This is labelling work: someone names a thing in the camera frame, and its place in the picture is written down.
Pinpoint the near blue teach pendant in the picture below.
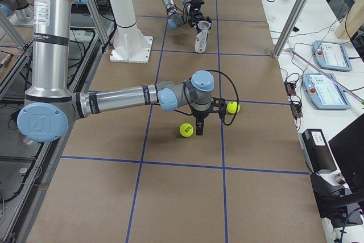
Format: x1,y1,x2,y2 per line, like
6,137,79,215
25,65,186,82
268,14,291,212
303,73,351,110

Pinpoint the white central pedestal column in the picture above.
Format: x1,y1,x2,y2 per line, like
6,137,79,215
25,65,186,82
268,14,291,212
110,0,153,64

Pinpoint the tennis ball with Roland Garros print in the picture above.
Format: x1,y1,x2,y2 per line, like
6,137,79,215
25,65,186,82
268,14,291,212
226,101,241,114

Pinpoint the aluminium frame post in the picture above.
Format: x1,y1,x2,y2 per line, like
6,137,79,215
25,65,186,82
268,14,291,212
271,0,307,59

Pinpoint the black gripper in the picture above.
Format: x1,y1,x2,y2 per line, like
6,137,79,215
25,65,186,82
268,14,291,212
188,6,212,34
192,108,210,136

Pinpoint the black monitor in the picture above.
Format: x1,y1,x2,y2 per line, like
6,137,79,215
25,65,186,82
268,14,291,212
329,114,364,191

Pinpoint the black box with label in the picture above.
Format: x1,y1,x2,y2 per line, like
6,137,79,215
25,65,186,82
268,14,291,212
301,129,337,174

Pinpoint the blue teach pendant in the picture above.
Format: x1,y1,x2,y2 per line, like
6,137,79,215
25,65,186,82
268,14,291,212
313,40,352,72
303,73,351,110

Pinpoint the far blue teach pendant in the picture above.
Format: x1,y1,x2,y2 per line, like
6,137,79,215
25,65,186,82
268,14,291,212
313,40,352,72

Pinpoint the tennis ball with Wilson print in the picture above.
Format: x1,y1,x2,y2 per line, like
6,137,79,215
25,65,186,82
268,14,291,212
179,123,194,138

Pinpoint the clear tennis ball can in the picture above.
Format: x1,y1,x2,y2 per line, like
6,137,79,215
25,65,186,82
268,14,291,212
195,21,209,53

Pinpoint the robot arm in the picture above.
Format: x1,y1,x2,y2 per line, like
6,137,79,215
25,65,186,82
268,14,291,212
162,0,212,40
17,0,214,142

